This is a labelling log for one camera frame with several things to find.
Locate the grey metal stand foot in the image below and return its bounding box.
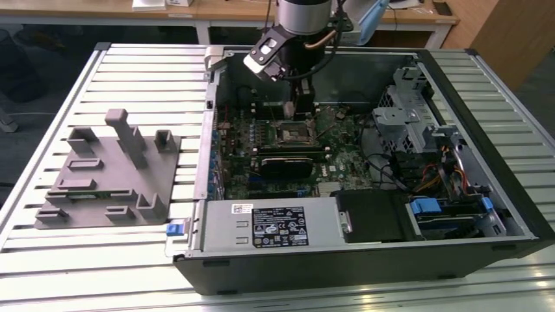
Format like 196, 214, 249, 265
0, 105, 21, 133

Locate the grey power supply unit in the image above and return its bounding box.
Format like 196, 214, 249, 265
198, 198, 348, 254

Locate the black plastic shroud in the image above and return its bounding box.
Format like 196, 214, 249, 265
333, 190, 417, 244

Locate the CPU socket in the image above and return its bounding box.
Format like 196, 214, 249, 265
270, 119, 321, 146

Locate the hard disk in blue carrier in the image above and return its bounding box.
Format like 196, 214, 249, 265
405, 196, 485, 242

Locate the thin metal locking lever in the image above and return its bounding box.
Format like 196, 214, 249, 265
266, 96, 278, 125

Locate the black graphics card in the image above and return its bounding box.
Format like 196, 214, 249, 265
258, 156, 313, 179

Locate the black expansion slot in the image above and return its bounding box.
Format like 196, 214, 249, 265
248, 190, 313, 200

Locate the grey parts rack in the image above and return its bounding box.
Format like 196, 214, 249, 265
33, 109, 182, 231

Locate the wooden cabinet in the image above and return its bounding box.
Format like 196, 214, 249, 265
441, 0, 555, 91

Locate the grey case release latch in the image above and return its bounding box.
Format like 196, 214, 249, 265
202, 46, 226, 71

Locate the wooden desk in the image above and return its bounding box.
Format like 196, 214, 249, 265
0, 0, 461, 49

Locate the metal socket cover frame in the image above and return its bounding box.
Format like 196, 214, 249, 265
306, 107, 340, 140

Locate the green motherboard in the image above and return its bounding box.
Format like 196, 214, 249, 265
214, 103, 377, 201

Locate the black PC case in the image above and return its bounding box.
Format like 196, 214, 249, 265
172, 45, 555, 296

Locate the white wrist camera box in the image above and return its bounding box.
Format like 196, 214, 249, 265
241, 27, 288, 81

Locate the silver metal drive cage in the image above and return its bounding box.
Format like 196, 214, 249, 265
371, 63, 439, 155

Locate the green RAM stick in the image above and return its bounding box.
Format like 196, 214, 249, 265
68, 192, 112, 200

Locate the orange yellow wire bundle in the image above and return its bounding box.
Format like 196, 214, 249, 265
417, 145, 473, 198

